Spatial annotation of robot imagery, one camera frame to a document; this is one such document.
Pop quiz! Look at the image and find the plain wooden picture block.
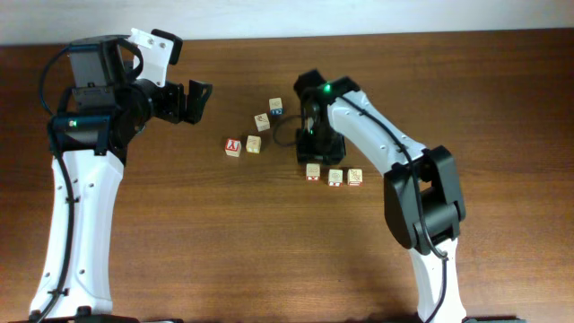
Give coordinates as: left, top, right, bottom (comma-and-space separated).
254, 113, 271, 132

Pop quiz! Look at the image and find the red X wooden block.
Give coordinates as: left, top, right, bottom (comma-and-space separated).
306, 163, 321, 181

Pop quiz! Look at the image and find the yellow bottom wooden block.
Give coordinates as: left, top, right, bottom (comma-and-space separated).
246, 135, 262, 153

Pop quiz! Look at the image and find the red bottom wooden block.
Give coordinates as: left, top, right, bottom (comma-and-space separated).
328, 169, 344, 187

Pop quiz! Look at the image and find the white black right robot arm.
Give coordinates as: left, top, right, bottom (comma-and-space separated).
293, 70, 466, 322

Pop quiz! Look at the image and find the blue letter wooden block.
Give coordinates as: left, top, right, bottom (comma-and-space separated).
268, 98, 283, 116

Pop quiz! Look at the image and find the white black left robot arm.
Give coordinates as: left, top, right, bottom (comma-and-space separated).
29, 29, 213, 322

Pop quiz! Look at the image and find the red Y wooden block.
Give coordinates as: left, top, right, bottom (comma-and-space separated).
224, 138, 241, 157

